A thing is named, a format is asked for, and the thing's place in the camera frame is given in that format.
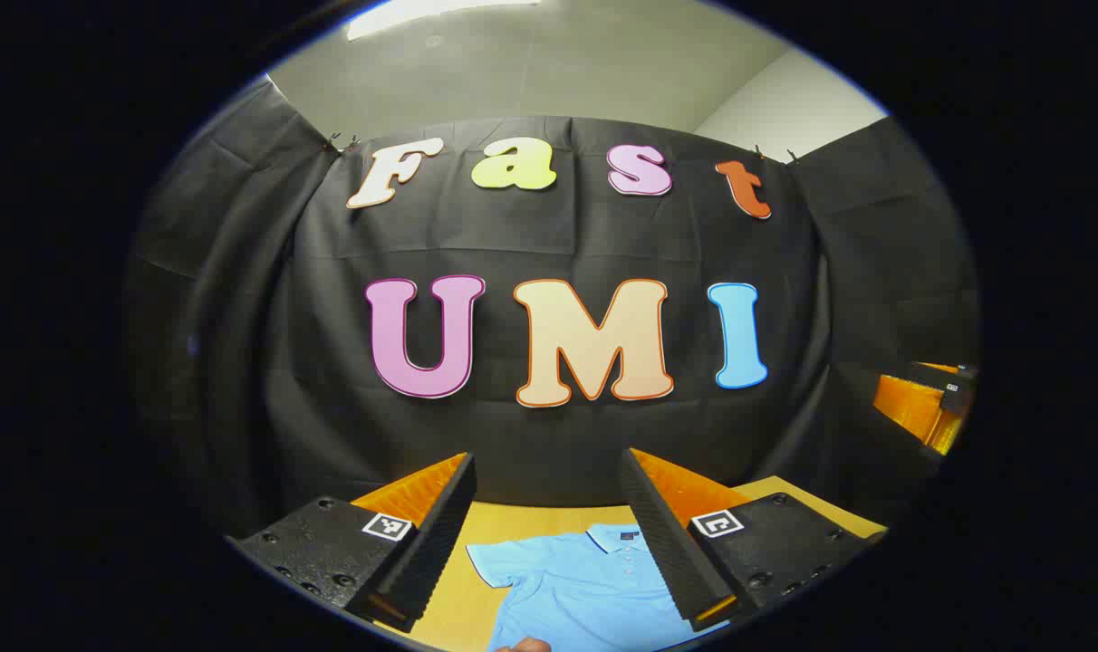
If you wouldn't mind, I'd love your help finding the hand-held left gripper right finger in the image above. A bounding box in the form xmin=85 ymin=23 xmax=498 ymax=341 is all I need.
xmin=618 ymin=447 xmax=889 ymax=634

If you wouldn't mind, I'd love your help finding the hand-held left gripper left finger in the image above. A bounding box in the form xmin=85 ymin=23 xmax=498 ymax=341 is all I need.
xmin=226 ymin=451 xmax=477 ymax=634

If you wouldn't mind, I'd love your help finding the light blue T-shirt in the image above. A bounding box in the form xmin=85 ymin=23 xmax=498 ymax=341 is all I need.
xmin=466 ymin=523 xmax=733 ymax=652

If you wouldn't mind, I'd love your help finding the black backdrop cloth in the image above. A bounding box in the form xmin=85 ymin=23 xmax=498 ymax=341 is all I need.
xmin=123 ymin=77 xmax=982 ymax=544

